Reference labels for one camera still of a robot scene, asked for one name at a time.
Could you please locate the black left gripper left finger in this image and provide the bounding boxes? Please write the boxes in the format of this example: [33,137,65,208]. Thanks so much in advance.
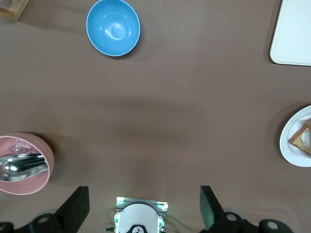
[17,186,90,233]

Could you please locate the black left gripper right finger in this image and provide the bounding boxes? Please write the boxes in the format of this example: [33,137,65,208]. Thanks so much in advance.
[200,185,258,233]

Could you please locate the white round plate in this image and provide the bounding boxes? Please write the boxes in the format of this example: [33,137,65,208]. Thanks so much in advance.
[279,105,311,167]

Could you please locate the fried egg toy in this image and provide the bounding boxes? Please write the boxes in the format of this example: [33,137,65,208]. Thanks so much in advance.
[301,128,311,148]

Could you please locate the plain brown bread slice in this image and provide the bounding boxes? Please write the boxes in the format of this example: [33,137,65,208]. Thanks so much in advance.
[290,118,311,141]

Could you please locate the pink bowl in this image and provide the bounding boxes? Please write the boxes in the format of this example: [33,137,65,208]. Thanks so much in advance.
[0,133,54,196]

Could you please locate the metal spoon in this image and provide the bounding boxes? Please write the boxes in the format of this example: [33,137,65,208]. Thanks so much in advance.
[0,152,48,182]

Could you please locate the translucent crystal pieces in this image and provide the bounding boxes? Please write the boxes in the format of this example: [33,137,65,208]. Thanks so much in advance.
[8,138,41,155]

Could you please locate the blue bowl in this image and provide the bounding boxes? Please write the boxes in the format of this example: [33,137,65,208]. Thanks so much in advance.
[86,0,141,58]

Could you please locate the beige bear print tray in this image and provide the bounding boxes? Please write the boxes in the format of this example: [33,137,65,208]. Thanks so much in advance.
[269,0,311,66]

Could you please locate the wooden peg rack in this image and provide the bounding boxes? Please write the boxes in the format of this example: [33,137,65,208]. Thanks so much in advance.
[0,0,30,22]

